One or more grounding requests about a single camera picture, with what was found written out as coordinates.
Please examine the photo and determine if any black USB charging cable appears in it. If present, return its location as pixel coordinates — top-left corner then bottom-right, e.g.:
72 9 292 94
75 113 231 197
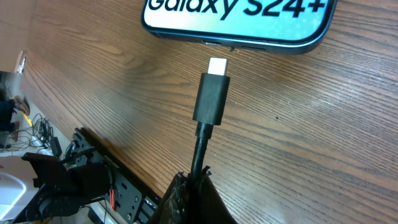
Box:
189 57 231 184

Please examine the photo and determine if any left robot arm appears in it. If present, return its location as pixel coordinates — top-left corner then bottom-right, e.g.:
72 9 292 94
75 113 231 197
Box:
13 152 114 223

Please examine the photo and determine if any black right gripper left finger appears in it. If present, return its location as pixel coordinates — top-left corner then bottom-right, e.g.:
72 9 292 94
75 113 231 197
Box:
147 172 190 224

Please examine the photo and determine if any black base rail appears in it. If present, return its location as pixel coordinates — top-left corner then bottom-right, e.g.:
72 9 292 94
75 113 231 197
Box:
73 128 160 223

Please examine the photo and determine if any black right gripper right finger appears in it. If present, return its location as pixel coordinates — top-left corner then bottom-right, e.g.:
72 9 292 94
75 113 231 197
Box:
191 166 237 224

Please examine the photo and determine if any blue Galaxy smartphone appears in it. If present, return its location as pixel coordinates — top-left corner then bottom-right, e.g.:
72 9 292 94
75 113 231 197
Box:
141 0 337 55

